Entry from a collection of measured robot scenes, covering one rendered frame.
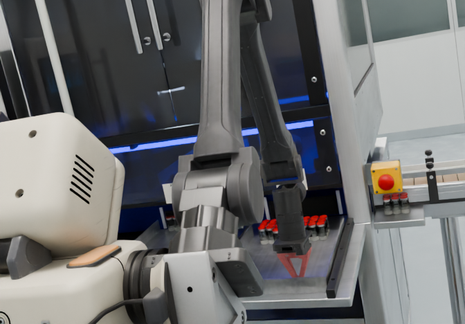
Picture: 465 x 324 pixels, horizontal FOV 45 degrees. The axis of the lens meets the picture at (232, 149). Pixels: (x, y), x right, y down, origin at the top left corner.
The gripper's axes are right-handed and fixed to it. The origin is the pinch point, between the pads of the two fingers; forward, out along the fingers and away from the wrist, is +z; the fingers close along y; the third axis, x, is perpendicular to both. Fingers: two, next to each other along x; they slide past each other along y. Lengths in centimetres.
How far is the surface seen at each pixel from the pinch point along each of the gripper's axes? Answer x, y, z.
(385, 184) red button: -17.9, 31.1, -13.1
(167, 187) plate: 44, 34, -18
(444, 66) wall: -54, 494, -47
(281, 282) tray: 3.5, -0.9, 0.1
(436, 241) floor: -27, 235, 60
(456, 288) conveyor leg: -32, 54, 23
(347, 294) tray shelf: -10.2, -1.8, 3.0
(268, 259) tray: 11.0, 16.6, 0.3
